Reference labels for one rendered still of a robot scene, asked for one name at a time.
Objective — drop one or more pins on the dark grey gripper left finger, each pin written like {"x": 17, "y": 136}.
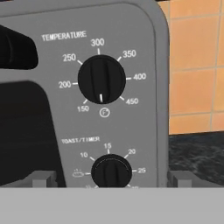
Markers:
{"x": 43, "y": 179}

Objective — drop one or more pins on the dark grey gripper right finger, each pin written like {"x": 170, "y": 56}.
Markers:
{"x": 180, "y": 180}

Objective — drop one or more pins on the dark glass toaster oven door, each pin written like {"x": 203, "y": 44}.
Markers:
{"x": 23, "y": 131}

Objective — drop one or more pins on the black timer knob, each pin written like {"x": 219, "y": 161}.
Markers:
{"x": 111, "y": 172}

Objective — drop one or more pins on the grey toaster oven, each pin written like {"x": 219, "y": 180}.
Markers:
{"x": 140, "y": 122}

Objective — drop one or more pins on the black temperature knob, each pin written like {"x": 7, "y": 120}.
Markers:
{"x": 101, "y": 79}

